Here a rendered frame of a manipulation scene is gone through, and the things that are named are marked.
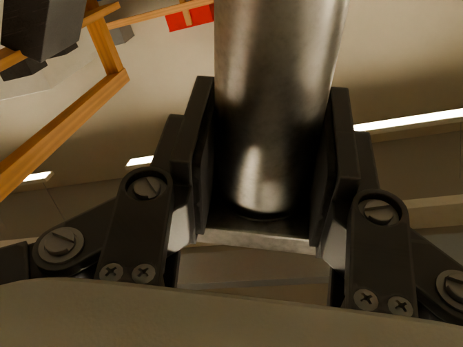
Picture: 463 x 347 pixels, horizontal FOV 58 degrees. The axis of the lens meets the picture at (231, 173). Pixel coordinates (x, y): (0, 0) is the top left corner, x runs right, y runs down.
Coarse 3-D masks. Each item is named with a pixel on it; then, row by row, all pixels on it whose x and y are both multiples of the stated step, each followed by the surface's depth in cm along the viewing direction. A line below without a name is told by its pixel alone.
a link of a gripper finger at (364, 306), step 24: (360, 192) 9; (384, 192) 9; (360, 216) 9; (384, 216) 9; (408, 216) 9; (360, 240) 8; (384, 240) 8; (408, 240) 8; (360, 264) 8; (384, 264) 8; (408, 264) 8; (336, 288) 10; (360, 288) 8; (384, 288) 8; (408, 288) 8; (384, 312) 7; (408, 312) 7
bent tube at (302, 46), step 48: (240, 0) 8; (288, 0) 8; (336, 0) 8; (240, 48) 9; (288, 48) 9; (336, 48) 9; (240, 96) 10; (288, 96) 9; (240, 144) 11; (288, 144) 10; (240, 192) 12; (288, 192) 12; (240, 240) 12; (288, 240) 12
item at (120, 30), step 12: (180, 0) 517; (192, 0) 514; (204, 0) 508; (156, 12) 526; (168, 12) 524; (180, 12) 531; (192, 12) 529; (204, 12) 527; (108, 24) 546; (120, 24) 543; (168, 24) 542; (180, 24) 539; (192, 24) 537; (120, 36) 562; (132, 36) 591
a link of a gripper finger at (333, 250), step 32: (352, 128) 11; (320, 160) 11; (352, 160) 10; (320, 192) 11; (352, 192) 10; (320, 224) 11; (320, 256) 12; (416, 256) 9; (448, 256) 9; (416, 288) 8; (448, 288) 8; (448, 320) 8
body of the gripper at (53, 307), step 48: (0, 288) 7; (48, 288) 7; (96, 288) 7; (144, 288) 7; (0, 336) 6; (48, 336) 6; (96, 336) 6; (144, 336) 6; (192, 336) 6; (240, 336) 6; (288, 336) 6; (336, 336) 6; (384, 336) 6; (432, 336) 6
